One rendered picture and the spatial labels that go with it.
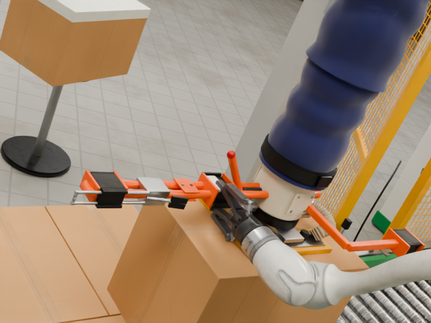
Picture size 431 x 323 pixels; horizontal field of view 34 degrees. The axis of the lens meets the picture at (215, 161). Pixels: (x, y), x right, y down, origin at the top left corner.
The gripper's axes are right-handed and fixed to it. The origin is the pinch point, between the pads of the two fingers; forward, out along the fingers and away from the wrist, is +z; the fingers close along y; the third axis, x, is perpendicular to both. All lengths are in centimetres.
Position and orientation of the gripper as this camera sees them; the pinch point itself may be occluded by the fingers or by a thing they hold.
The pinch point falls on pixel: (213, 190)
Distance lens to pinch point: 187.2
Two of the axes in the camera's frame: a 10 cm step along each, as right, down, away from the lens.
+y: -3.7, 8.2, 4.3
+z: -5.1, -5.7, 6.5
